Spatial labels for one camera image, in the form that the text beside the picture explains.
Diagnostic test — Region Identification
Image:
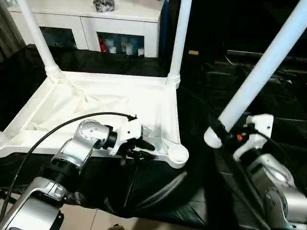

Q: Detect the white plastic table top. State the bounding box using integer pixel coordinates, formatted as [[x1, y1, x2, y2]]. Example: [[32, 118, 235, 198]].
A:
[[0, 71, 190, 169]]

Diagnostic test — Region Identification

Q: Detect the white plastic table leg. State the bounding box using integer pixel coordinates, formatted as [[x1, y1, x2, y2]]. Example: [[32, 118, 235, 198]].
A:
[[16, 0, 64, 81], [166, 0, 193, 89], [203, 0, 307, 149]]

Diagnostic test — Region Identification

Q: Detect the black plastic mat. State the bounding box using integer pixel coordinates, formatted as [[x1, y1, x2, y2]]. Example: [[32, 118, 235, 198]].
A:
[[0, 44, 307, 230]]

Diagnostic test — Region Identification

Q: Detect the large black screen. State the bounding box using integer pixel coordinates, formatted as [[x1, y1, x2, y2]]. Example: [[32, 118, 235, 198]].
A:
[[189, 0, 307, 58]]

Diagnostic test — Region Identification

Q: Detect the white cabinet with glass doors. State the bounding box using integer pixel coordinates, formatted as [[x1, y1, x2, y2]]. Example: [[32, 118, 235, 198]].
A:
[[9, 0, 166, 58]]

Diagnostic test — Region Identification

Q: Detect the dark object on cabinet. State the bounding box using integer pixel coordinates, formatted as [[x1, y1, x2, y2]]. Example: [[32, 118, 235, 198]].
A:
[[93, 0, 116, 12]]

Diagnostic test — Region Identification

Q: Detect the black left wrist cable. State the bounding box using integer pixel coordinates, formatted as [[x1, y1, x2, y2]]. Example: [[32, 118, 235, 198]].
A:
[[0, 112, 138, 222]]

